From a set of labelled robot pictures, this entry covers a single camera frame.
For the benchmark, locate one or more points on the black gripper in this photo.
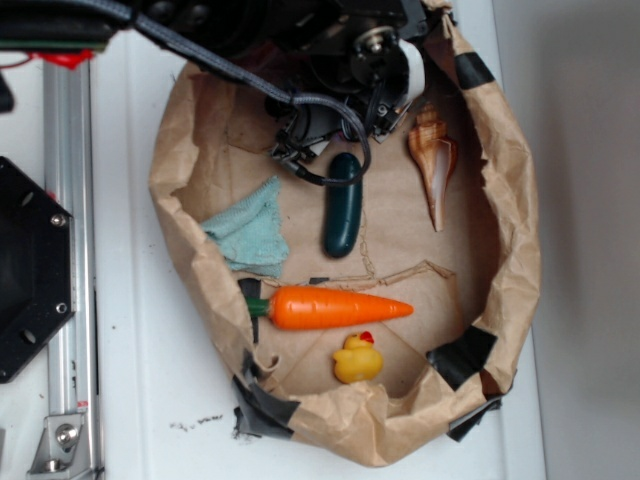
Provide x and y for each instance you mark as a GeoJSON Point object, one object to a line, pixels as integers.
{"type": "Point", "coordinates": [377, 73]}

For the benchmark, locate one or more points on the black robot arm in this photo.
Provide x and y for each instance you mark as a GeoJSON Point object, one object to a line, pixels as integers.
{"type": "Point", "coordinates": [226, 37]}

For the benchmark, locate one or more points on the dark green plastic cucumber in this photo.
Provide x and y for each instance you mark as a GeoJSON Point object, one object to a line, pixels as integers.
{"type": "Point", "coordinates": [343, 208]}

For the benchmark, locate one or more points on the orange spiral seashell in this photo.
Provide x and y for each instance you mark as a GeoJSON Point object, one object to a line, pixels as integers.
{"type": "Point", "coordinates": [435, 153]}

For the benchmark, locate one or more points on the light teal cloth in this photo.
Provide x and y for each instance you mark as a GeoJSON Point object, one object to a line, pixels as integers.
{"type": "Point", "coordinates": [248, 233]}

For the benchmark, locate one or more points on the orange plastic carrot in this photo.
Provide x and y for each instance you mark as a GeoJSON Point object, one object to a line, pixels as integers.
{"type": "Point", "coordinates": [313, 308]}

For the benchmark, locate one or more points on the brown paper bag bin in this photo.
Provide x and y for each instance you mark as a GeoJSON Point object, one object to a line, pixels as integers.
{"type": "Point", "coordinates": [474, 286]}

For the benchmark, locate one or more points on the yellow rubber duck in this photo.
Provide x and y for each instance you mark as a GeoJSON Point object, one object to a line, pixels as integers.
{"type": "Point", "coordinates": [357, 360]}

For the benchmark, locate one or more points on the aluminium extrusion rail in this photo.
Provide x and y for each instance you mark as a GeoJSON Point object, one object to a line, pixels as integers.
{"type": "Point", "coordinates": [72, 353]}

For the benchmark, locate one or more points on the black octagonal mount plate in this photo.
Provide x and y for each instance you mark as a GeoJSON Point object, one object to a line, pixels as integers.
{"type": "Point", "coordinates": [36, 270]}

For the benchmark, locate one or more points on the metal corner bracket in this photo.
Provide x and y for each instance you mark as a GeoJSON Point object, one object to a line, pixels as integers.
{"type": "Point", "coordinates": [63, 449]}

